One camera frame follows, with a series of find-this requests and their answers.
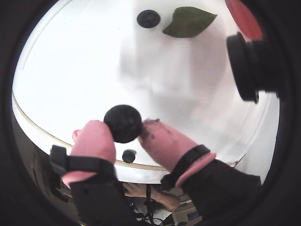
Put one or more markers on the green leaf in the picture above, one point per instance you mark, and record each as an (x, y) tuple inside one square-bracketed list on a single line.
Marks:
[(189, 22)]

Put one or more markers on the dark blueberry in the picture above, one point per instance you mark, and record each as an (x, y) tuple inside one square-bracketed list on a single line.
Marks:
[(123, 127), (128, 155), (148, 18)]

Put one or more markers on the pink covered gripper finger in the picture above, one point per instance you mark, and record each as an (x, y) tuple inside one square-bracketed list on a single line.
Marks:
[(94, 146), (169, 146)]

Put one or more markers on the person's bare hand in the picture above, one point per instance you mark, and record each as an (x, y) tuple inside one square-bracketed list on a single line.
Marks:
[(164, 200)]

